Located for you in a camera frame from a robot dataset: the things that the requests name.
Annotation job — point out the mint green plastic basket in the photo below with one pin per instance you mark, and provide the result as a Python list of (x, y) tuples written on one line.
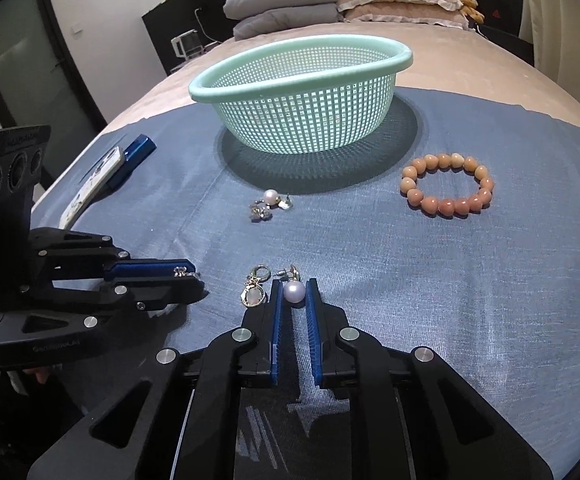
[(304, 95)]

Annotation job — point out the beige bed cover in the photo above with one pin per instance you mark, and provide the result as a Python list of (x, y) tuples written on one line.
[(446, 59)]

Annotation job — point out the lower pink frilled pillow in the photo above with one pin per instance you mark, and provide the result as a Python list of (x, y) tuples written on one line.
[(402, 12)]

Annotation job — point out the brown plush toy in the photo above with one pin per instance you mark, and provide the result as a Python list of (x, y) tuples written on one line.
[(469, 8)]

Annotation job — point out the white pearl earring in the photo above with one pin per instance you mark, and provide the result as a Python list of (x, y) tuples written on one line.
[(263, 208)]

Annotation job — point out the white bedside device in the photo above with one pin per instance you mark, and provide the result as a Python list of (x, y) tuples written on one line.
[(187, 45)]

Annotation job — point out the white patterned smartphone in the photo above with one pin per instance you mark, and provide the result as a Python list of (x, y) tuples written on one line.
[(94, 183)]

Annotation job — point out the blue metal box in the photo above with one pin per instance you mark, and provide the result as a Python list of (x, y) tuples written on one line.
[(134, 155)]

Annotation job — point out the gold clasp pendant earring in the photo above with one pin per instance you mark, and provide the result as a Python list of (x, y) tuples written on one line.
[(254, 294)]

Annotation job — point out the black tracking camera box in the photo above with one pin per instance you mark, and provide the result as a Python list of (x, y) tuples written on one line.
[(22, 151)]

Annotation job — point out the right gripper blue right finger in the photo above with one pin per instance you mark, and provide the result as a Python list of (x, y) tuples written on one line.
[(315, 329)]

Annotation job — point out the lower grey pillow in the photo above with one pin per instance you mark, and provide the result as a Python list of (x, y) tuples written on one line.
[(276, 20)]

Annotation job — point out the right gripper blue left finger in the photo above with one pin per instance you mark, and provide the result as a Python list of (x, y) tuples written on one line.
[(276, 305)]

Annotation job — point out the blue grey cloth mat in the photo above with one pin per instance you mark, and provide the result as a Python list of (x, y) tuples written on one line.
[(456, 225)]

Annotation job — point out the pearl stud earring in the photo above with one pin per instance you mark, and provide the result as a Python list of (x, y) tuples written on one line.
[(293, 288)]

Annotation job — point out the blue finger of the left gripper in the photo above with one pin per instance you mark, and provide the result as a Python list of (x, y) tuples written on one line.
[(152, 293), (148, 268)]

